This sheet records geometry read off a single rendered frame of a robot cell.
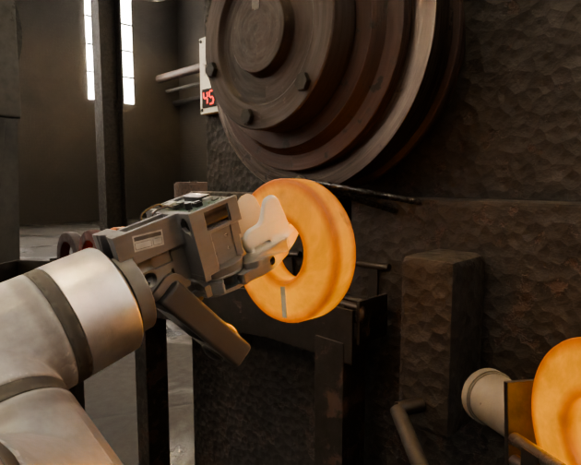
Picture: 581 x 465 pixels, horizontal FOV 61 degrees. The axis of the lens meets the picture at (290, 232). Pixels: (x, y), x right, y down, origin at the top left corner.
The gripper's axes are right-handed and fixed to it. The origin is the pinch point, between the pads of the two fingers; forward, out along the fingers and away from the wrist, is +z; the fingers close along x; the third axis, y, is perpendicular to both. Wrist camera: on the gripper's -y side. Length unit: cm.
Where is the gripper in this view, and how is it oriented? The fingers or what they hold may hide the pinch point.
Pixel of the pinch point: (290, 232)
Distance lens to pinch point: 53.0
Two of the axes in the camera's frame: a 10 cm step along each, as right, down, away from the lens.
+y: -1.9, -9.3, -3.1
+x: -7.1, -0.9, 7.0
